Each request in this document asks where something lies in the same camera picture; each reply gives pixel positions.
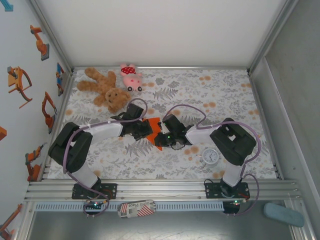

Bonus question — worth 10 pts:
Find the blue grey oval case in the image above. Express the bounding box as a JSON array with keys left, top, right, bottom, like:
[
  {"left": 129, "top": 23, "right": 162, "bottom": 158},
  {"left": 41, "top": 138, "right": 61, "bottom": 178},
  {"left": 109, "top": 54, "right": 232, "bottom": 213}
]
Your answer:
[{"left": 263, "top": 202, "right": 305, "bottom": 228}]

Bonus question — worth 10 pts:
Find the aluminium side rail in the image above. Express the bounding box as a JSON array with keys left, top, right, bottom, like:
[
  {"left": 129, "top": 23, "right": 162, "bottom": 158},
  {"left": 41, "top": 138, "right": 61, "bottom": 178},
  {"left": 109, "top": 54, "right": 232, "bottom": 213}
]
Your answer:
[
  {"left": 37, "top": 71, "right": 77, "bottom": 182},
  {"left": 248, "top": 71, "right": 285, "bottom": 181}
]

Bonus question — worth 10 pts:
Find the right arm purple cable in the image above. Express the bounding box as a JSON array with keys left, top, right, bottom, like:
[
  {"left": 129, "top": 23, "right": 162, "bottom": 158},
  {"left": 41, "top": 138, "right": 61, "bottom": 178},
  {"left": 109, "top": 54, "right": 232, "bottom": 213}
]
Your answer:
[{"left": 162, "top": 104, "right": 263, "bottom": 218}]

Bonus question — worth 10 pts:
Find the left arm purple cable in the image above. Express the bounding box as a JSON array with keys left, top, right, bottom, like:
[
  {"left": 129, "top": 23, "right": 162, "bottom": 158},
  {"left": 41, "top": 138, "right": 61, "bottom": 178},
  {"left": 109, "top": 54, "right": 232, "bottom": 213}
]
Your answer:
[{"left": 63, "top": 97, "right": 149, "bottom": 219}]

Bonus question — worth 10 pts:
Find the orange cloth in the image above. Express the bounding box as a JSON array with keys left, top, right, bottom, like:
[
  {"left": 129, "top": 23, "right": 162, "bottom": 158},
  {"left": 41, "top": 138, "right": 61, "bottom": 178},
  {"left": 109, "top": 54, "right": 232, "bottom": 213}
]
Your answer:
[{"left": 141, "top": 116, "right": 166, "bottom": 152}]

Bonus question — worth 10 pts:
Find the aluminium cross rail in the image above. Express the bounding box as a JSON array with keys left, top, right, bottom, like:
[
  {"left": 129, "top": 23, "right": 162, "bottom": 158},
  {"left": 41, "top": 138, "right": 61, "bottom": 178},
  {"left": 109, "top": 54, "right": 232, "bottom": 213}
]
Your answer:
[{"left": 72, "top": 65, "right": 251, "bottom": 71}]

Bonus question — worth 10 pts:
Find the printed striped label pouch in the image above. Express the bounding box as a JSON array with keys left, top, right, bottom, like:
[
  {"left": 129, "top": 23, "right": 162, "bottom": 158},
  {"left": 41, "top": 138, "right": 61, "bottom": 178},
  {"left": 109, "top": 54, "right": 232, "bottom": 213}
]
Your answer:
[{"left": 117, "top": 199, "right": 157, "bottom": 220}]

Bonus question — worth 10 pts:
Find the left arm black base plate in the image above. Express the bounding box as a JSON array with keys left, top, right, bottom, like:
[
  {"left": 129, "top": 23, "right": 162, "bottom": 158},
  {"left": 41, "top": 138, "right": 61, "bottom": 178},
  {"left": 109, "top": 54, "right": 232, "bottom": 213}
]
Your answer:
[{"left": 71, "top": 183, "right": 118, "bottom": 200}]

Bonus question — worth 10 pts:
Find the aluminium frame post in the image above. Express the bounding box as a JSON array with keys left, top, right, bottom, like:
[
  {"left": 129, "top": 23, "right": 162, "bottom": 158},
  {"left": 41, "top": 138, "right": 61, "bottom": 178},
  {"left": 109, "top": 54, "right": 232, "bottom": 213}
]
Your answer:
[
  {"left": 246, "top": 0, "right": 300, "bottom": 73},
  {"left": 26, "top": 0, "right": 76, "bottom": 73}
]

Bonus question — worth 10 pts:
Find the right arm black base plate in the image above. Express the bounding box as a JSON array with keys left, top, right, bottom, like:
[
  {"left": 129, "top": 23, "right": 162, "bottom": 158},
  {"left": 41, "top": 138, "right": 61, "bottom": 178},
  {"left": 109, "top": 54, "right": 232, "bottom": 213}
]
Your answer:
[{"left": 204, "top": 181, "right": 251, "bottom": 200}]

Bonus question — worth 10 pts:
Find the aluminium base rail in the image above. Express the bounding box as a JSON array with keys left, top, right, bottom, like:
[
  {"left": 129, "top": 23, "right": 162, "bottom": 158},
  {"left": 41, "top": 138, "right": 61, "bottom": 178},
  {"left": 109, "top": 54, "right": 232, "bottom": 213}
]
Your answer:
[{"left": 23, "top": 177, "right": 304, "bottom": 203}]

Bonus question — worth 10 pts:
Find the blue orange wall sticker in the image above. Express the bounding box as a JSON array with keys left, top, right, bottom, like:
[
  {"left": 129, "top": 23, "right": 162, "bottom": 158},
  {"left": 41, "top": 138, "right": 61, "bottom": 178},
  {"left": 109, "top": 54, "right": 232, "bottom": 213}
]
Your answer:
[{"left": 55, "top": 62, "right": 66, "bottom": 97}]

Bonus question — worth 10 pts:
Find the aluminium frame leg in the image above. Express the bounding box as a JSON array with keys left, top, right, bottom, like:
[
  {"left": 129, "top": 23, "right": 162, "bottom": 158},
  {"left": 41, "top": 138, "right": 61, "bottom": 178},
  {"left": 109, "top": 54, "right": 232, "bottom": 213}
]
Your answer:
[
  {"left": 14, "top": 201, "right": 36, "bottom": 240},
  {"left": 284, "top": 199, "right": 316, "bottom": 240}
]

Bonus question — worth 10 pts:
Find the floral print tablecloth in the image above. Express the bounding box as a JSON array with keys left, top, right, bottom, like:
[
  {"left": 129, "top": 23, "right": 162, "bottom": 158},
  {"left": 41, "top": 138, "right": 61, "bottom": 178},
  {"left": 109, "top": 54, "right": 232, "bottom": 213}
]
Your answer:
[{"left": 47, "top": 68, "right": 278, "bottom": 180}]

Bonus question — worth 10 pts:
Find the white round alarm clock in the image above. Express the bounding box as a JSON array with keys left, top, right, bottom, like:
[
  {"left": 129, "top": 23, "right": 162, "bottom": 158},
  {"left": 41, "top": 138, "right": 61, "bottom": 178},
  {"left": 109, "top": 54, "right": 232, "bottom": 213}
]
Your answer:
[{"left": 197, "top": 147, "right": 220, "bottom": 169}]

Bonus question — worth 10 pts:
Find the white slotted cable duct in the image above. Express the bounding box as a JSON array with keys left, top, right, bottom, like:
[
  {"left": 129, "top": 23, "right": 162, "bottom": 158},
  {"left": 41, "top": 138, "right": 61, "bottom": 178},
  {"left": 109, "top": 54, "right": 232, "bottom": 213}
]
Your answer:
[{"left": 33, "top": 201, "right": 225, "bottom": 212}]

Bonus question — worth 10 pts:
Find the brown teddy bear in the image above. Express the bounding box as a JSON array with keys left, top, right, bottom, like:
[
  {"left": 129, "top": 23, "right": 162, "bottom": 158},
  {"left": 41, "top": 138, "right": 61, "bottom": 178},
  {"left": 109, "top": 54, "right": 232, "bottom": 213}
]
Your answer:
[{"left": 76, "top": 66, "right": 132, "bottom": 114}]

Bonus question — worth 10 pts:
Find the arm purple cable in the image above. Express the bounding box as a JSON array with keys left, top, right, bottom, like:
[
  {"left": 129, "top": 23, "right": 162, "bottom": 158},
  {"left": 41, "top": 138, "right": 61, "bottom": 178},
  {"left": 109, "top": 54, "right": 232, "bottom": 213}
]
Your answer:
[
  {"left": 63, "top": 97, "right": 149, "bottom": 219},
  {"left": 162, "top": 104, "right": 263, "bottom": 218}
]

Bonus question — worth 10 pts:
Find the orange claw gripper wall sticker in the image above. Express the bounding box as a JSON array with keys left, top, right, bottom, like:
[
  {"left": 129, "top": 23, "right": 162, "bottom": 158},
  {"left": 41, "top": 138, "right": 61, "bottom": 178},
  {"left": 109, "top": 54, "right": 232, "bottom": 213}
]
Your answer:
[{"left": 6, "top": 66, "right": 33, "bottom": 109}]

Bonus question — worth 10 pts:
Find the pink plush toy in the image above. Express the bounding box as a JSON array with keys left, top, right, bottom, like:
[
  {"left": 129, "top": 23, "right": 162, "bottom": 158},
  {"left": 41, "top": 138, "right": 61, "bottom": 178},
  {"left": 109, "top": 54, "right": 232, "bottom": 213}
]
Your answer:
[{"left": 119, "top": 63, "right": 144, "bottom": 93}]

